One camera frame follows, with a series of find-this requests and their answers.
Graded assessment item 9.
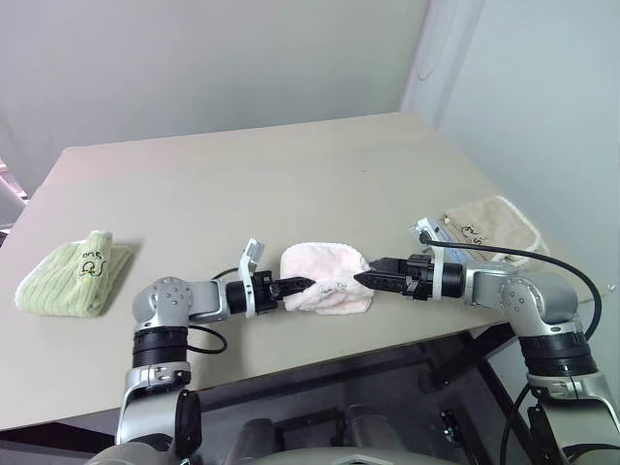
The green ribbed towel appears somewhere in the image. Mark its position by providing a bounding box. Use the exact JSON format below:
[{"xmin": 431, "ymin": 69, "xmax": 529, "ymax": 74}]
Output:
[{"xmin": 15, "ymin": 230, "xmax": 135, "ymax": 319}]

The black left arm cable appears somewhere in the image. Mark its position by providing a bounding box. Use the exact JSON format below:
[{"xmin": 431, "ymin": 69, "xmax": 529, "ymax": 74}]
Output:
[{"xmin": 186, "ymin": 268, "xmax": 243, "ymax": 355}]

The beige towel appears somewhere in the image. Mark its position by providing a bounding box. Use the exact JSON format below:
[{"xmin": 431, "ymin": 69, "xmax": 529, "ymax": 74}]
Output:
[{"xmin": 443, "ymin": 195, "xmax": 543, "ymax": 267}]

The black table frame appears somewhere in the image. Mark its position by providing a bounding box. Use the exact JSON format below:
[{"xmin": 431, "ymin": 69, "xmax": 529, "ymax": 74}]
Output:
[{"xmin": 0, "ymin": 322, "xmax": 548, "ymax": 465}]

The pink towel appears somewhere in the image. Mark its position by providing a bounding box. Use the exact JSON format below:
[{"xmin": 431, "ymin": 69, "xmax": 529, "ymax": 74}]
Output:
[{"xmin": 280, "ymin": 240, "xmax": 374, "ymax": 315}]

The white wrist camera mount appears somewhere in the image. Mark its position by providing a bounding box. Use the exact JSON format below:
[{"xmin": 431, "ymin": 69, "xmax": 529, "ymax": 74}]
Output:
[
  {"xmin": 411, "ymin": 217, "xmax": 448, "ymax": 299},
  {"xmin": 238, "ymin": 237, "xmax": 268, "ymax": 320}
]

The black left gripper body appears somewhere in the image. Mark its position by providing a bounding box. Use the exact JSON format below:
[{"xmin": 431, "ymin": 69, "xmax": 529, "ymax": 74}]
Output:
[{"xmin": 251, "ymin": 270, "xmax": 285, "ymax": 317}]

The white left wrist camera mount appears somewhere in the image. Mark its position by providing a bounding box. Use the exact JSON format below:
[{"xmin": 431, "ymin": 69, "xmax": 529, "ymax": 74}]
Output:
[{"xmin": 238, "ymin": 237, "xmax": 268, "ymax": 320}]

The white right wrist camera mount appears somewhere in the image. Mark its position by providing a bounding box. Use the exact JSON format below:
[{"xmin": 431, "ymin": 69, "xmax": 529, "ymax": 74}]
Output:
[{"xmin": 411, "ymin": 217, "xmax": 448, "ymax": 299}]

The grey robot torso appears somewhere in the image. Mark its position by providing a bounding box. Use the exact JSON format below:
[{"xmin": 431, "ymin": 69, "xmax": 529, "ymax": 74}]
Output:
[{"xmin": 89, "ymin": 433, "xmax": 466, "ymax": 465}]

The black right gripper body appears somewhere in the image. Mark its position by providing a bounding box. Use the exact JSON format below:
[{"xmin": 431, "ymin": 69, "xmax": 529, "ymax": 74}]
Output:
[{"xmin": 400, "ymin": 253, "xmax": 435, "ymax": 303}]

